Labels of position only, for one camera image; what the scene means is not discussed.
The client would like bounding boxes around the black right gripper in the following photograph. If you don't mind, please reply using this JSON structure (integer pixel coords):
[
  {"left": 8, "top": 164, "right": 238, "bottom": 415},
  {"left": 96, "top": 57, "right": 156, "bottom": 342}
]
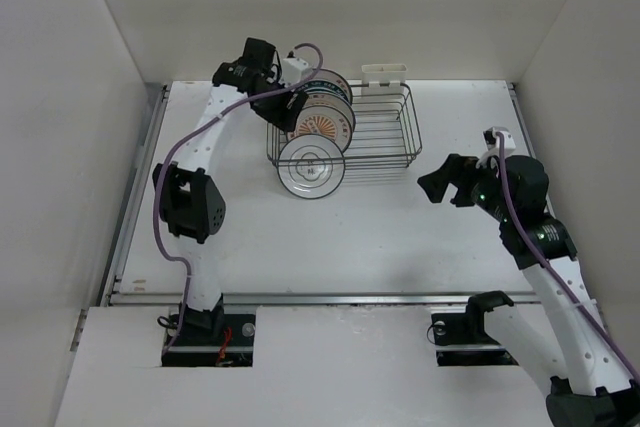
[{"left": 417, "top": 152, "right": 515, "bottom": 222}]

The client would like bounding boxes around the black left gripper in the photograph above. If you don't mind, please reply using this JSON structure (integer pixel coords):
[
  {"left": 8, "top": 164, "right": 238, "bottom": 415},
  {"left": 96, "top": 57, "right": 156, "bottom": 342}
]
[{"left": 253, "top": 72, "right": 307, "bottom": 132}]

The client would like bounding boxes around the green rimmed plate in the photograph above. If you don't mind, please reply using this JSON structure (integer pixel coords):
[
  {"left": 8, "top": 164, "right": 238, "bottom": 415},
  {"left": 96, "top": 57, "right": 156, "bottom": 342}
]
[{"left": 295, "top": 69, "right": 353, "bottom": 105}]

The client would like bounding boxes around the orange sunburst plate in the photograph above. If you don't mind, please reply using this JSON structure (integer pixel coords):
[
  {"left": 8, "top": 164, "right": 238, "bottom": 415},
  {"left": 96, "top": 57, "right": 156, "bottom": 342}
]
[{"left": 286, "top": 105, "right": 353, "bottom": 152}]

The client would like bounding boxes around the white plate black line drawing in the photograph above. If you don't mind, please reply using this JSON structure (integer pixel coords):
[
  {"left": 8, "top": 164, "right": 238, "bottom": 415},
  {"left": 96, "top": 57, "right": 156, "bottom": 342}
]
[{"left": 276, "top": 134, "right": 346, "bottom": 200}]

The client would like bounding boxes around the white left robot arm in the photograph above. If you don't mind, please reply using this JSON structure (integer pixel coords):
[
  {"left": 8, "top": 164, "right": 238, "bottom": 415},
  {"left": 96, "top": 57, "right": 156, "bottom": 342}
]
[{"left": 152, "top": 38, "right": 324, "bottom": 345}]

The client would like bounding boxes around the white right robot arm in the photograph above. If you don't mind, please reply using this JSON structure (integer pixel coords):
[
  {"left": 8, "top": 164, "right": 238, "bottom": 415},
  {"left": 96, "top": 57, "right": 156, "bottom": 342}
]
[{"left": 418, "top": 154, "right": 639, "bottom": 426}]

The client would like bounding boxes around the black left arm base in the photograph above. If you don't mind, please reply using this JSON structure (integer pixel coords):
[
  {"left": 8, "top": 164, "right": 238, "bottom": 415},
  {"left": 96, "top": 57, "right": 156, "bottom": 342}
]
[{"left": 161, "top": 313, "right": 256, "bottom": 368}]

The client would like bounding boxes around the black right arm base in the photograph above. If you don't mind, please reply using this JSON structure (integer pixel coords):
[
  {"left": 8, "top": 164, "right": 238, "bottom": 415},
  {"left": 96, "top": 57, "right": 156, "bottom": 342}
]
[{"left": 427, "top": 312, "right": 517, "bottom": 367}]

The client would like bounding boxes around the white plastic cutlery holder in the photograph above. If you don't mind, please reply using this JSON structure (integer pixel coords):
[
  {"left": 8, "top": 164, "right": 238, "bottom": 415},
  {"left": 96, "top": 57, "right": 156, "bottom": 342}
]
[{"left": 361, "top": 63, "right": 408, "bottom": 88}]

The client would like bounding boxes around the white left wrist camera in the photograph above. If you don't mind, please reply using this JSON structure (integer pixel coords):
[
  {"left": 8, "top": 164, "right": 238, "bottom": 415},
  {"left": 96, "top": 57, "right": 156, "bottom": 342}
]
[{"left": 280, "top": 57, "right": 313, "bottom": 87}]

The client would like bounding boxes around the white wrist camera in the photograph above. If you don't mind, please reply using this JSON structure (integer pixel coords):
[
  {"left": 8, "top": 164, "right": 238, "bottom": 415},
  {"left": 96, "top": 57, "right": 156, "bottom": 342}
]
[
  {"left": 280, "top": 57, "right": 313, "bottom": 87},
  {"left": 476, "top": 127, "right": 516, "bottom": 168}
]

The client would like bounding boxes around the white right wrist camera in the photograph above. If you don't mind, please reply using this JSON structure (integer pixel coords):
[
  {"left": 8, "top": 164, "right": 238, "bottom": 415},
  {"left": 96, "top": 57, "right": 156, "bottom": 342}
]
[{"left": 476, "top": 127, "right": 516, "bottom": 168}]

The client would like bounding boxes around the wire dish rack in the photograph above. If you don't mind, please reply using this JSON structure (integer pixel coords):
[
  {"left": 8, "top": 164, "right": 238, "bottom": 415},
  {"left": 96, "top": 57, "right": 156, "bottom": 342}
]
[{"left": 266, "top": 83, "right": 422, "bottom": 170}]

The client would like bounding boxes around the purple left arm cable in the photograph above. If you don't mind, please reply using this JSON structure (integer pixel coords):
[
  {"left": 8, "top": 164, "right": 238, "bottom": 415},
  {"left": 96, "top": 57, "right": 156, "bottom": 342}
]
[{"left": 149, "top": 43, "right": 324, "bottom": 353}]

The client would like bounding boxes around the aluminium left side rail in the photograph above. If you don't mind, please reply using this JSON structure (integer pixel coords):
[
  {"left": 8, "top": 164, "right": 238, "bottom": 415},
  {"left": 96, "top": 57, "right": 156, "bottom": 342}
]
[{"left": 91, "top": 82, "right": 171, "bottom": 307}]

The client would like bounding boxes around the aluminium rail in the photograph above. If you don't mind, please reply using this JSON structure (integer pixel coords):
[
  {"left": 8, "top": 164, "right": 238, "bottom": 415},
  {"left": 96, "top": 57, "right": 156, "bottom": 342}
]
[
  {"left": 91, "top": 82, "right": 171, "bottom": 307},
  {"left": 107, "top": 287, "right": 551, "bottom": 307}
]

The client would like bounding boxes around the aluminium front rail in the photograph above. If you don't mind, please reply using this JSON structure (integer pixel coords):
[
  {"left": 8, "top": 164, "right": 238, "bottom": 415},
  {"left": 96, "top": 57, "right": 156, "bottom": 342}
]
[{"left": 107, "top": 287, "right": 551, "bottom": 307}]

